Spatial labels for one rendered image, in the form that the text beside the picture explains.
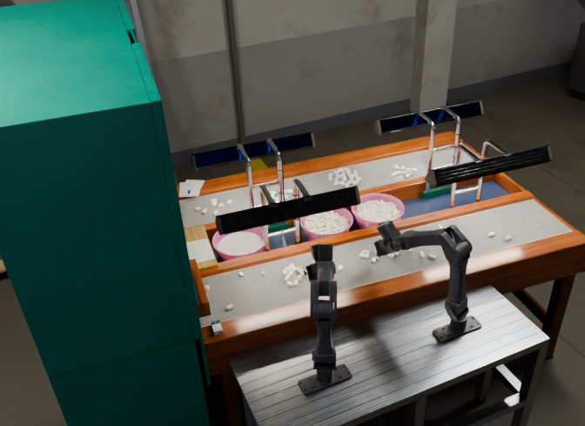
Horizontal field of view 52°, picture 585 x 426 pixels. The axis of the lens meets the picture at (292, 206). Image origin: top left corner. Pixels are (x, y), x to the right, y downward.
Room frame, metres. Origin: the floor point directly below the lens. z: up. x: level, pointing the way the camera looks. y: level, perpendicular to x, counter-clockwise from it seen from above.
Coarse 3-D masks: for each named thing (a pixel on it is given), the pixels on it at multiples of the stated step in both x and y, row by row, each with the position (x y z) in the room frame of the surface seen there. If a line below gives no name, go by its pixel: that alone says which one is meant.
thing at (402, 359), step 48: (480, 288) 1.98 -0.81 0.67; (336, 336) 1.74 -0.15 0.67; (384, 336) 1.72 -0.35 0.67; (432, 336) 1.71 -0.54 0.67; (480, 336) 1.70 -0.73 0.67; (528, 336) 1.69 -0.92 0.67; (240, 384) 1.52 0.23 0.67; (288, 384) 1.51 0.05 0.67; (336, 384) 1.49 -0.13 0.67; (384, 384) 1.48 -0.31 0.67; (432, 384) 1.47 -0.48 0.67
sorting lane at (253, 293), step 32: (448, 224) 2.38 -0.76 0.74; (480, 224) 2.37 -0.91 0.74; (512, 224) 2.35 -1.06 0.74; (544, 224) 2.34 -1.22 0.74; (352, 256) 2.16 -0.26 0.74; (384, 256) 2.15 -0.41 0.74; (416, 256) 2.14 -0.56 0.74; (224, 288) 1.98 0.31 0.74; (256, 288) 1.97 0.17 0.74; (288, 288) 1.96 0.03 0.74; (224, 320) 1.79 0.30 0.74
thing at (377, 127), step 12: (456, 108) 2.94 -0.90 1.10; (468, 108) 2.95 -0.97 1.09; (480, 108) 2.96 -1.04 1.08; (384, 120) 2.82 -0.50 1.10; (396, 120) 2.83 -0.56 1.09; (408, 120) 2.84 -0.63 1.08; (420, 120) 2.86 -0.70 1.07; (432, 120) 2.87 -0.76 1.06; (444, 120) 2.89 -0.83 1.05; (384, 132) 2.79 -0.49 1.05
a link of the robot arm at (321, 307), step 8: (320, 304) 1.49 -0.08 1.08; (328, 304) 1.49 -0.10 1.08; (320, 312) 1.47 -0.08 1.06; (328, 312) 1.47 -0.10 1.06; (320, 320) 1.49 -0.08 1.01; (328, 320) 1.48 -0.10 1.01; (320, 328) 1.49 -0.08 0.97; (328, 328) 1.48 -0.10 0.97; (320, 336) 1.49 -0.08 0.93; (328, 336) 1.49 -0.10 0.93; (320, 344) 1.50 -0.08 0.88; (328, 344) 1.50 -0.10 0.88; (320, 352) 1.50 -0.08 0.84; (328, 352) 1.50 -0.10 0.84; (320, 360) 1.51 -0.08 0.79; (328, 360) 1.50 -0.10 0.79
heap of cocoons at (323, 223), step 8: (312, 216) 2.50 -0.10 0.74; (320, 216) 2.51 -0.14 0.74; (328, 216) 2.51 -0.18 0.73; (336, 216) 2.50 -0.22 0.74; (304, 224) 2.44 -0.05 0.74; (312, 224) 2.44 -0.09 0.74; (320, 224) 2.43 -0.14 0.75; (328, 224) 2.43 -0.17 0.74; (336, 224) 2.43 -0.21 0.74; (344, 224) 2.42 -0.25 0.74; (320, 232) 2.36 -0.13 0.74; (328, 232) 2.36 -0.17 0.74; (336, 232) 2.37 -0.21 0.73
